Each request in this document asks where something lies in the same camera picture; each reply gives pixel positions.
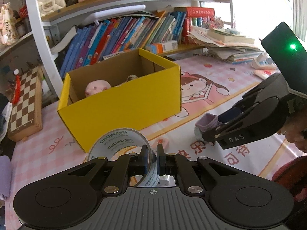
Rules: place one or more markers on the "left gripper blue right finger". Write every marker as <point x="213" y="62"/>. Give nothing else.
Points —
<point x="161" y="160"/>

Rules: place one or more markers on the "row of books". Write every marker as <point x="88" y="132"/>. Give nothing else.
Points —
<point x="96" y="42"/>

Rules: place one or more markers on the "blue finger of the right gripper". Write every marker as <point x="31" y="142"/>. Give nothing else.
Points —
<point x="228" y="115"/>

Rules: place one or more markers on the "purple kids smartwatch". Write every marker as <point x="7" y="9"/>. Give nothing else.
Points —
<point x="205" y="123"/>

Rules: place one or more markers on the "red dictionary book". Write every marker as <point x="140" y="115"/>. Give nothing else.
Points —
<point x="195" y="16"/>

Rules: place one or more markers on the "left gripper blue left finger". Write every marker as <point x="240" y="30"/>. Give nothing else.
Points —
<point x="144" y="158"/>

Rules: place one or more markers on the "red plastic toy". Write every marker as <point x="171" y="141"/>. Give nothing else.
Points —
<point x="17" y="89"/>

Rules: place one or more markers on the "white quilted handbag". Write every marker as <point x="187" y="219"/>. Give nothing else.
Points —
<point x="46" y="7"/>

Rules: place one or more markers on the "stack of papers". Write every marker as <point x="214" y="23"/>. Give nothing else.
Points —
<point x="220" y="43"/>

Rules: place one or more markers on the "yellow cardboard box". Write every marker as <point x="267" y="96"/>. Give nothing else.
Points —
<point x="154" y="96"/>

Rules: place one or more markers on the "pile of clothes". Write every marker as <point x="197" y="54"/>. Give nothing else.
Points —
<point x="6" y="168"/>

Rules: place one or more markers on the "pink plush pig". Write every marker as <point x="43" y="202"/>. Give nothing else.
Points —
<point x="95" y="87"/>

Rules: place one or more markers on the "wooden chessboard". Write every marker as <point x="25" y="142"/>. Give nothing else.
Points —
<point x="26" y="117"/>

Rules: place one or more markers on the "white bookshelf frame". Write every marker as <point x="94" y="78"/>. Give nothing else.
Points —
<point x="60" y="21"/>

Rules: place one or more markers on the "person right hand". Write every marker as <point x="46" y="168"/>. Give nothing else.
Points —
<point x="293" y="128"/>

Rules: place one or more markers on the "orange white medicine box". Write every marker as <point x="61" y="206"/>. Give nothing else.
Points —
<point x="163" y="47"/>

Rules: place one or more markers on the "white charger plug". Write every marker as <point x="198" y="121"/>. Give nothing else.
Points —
<point x="166" y="181"/>

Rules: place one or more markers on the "pink cartoon table mat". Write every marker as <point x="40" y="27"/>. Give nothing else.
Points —
<point x="53" y="149"/>

